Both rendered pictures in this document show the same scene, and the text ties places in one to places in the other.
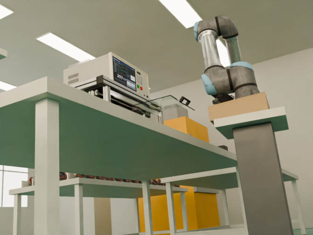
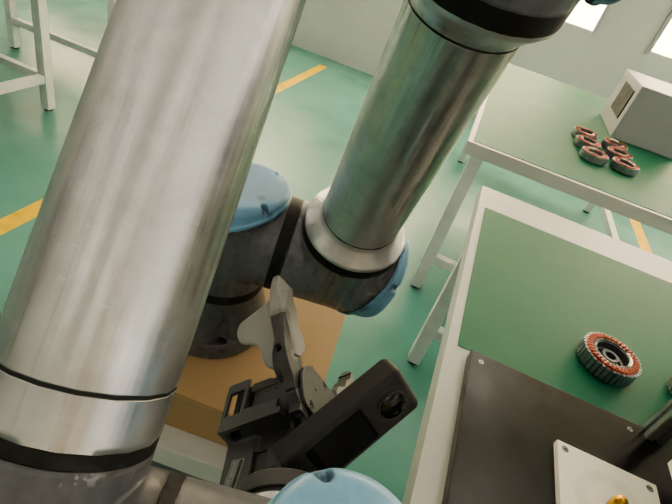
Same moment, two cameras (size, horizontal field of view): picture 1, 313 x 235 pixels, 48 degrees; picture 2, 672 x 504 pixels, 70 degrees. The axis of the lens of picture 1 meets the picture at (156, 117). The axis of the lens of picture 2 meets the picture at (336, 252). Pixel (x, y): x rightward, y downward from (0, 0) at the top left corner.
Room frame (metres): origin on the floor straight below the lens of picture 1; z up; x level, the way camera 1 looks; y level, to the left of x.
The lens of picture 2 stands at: (2.18, -0.49, 1.33)
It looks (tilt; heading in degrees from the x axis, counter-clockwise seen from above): 35 degrees down; 162
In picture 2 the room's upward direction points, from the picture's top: 18 degrees clockwise
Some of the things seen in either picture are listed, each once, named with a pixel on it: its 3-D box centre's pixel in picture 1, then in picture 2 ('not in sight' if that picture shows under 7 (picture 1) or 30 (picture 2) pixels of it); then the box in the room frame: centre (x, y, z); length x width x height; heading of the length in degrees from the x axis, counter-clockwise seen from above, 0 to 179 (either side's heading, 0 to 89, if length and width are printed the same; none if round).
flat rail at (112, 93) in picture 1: (136, 104); not in sight; (2.10, 0.12, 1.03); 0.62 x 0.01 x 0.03; 152
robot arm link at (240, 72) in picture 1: (241, 76); (236, 225); (1.70, -0.46, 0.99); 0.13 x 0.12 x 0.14; 77
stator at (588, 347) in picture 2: not in sight; (608, 358); (1.66, 0.29, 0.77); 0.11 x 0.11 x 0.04
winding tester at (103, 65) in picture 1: (107, 86); not in sight; (2.21, 0.31, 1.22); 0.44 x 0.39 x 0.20; 152
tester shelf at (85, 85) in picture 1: (107, 102); not in sight; (2.20, 0.31, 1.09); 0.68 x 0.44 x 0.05; 152
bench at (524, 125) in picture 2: not in sight; (551, 187); (0.04, 1.31, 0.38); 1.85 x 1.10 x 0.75; 152
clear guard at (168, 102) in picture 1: (165, 107); not in sight; (2.24, -0.06, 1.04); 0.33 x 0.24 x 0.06; 62
